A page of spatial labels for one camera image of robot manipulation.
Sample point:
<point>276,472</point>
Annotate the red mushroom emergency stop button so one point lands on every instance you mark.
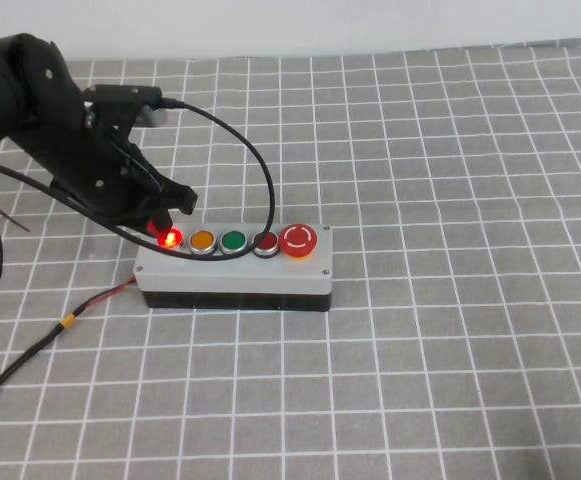
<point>297,238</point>

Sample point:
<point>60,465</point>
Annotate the grey white checked tablecloth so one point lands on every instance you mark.
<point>420,360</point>

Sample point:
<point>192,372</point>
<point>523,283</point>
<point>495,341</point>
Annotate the lit red indicator button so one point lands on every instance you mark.
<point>173,240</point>

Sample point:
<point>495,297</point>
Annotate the green round push button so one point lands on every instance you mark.
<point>234,241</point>

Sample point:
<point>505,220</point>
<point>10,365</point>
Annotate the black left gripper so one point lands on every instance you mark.
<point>65,130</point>

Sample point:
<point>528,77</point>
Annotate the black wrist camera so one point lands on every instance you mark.
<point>120,95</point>

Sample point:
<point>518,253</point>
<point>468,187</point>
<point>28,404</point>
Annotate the dark red round push button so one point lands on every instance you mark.
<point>267,243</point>

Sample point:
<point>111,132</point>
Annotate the yellow round push button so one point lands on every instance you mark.
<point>202,240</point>

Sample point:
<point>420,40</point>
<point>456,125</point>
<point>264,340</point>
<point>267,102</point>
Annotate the grey black button control box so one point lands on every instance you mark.
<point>230,276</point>

